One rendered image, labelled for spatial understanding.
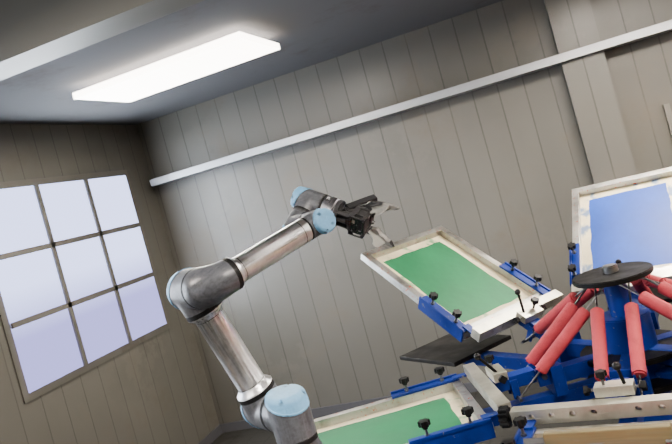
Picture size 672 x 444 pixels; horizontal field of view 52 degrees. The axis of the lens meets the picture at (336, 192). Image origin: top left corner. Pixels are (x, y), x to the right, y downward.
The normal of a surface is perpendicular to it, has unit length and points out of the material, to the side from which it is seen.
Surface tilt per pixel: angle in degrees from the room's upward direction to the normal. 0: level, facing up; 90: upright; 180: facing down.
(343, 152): 90
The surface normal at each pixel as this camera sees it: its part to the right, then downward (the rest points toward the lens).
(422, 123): -0.30, 0.09
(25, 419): 0.92, -0.25
